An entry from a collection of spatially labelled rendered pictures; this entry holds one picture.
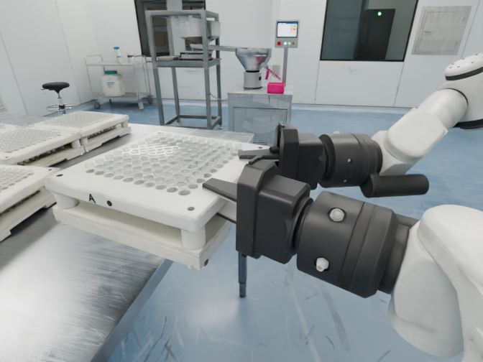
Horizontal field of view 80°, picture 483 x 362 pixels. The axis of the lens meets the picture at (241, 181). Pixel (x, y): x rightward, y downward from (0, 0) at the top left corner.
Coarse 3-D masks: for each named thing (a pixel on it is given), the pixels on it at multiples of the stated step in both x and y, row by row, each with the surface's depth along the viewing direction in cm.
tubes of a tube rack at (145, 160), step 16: (160, 144) 48; (176, 144) 48; (192, 144) 48; (208, 144) 48; (128, 160) 43; (144, 160) 42; (160, 160) 42; (176, 160) 44; (192, 160) 42; (208, 160) 42; (144, 176) 38; (160, 176) 38; (176, 176) 37; (192, 176) 38
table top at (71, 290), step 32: (160, 128) 124; (64, 160) 92; (32, 224) 61; (0, 256) 52; (32, 256) 52; (64, 256) 52; (96, 256) 52; (128, 256) 52; (160, 256) 52; (0, 288) 46; (32, 288) 46; (64, 288) 46; (96, 288) 46; (128, 288) 46; (0, 320) 41; (32, 320) 41; (64, 320) 41; (96, 320) 41; (128, 320) 43; (0, 352) 37; (32, 352) 37; (64, 352) 37; (96, 352) 37
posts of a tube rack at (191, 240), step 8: (56, 200) 40; (64, 200) 40; (72, 200) 41; (64, 208) 40; (184, 232) 32; (192, 232) 31; (200, 232) 32; (184, 240) 32; (192, 240) 32; (200, 240) 32; (192, 248) 32; (200, 248) 33
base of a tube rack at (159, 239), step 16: (80, 208) 40; (96, 208) 40; (80, 224) 39; (96, 224) 38; (112, 224) 37; (128, 224) 37; (144, 224) 37; (160, 224) 37; (208, 224) 37; (224, 224) 37; (128, 240) 36; (144, 240) 35; (160, 240) 34; (176, 240) 34; (208, 240) 34; (176, 256) 34; (192, 256) 32; (208, 256) 34
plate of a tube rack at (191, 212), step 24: (72, 168) 42; (240, 168) 41; (72, 192) 37; (96, 192) 35; (120, 192) 35; (144, 192) 35; (168, 192) 35; (192, 192) 35; (144, 216) 33; (168, 216) 31; (192, 216) 30
